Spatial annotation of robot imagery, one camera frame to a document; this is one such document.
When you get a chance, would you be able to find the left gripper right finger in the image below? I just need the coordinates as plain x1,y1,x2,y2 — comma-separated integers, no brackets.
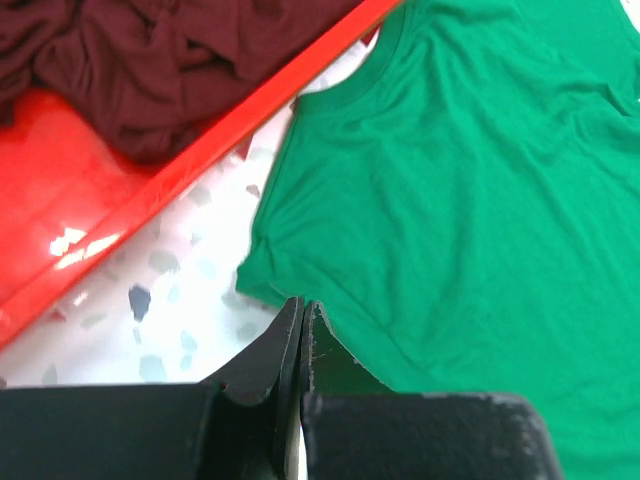
301,301,564,479

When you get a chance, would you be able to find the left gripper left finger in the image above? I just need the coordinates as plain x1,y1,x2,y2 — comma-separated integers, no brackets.
1,298,304,479

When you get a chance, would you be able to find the green t shirt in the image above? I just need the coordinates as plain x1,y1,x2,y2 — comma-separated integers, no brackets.
236,1,639,479

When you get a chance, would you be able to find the dark red t shirt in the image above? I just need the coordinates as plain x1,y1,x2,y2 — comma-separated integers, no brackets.
1,0,354,162

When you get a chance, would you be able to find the red plastic bin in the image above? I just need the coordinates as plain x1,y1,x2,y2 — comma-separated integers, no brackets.
1,1,393,343

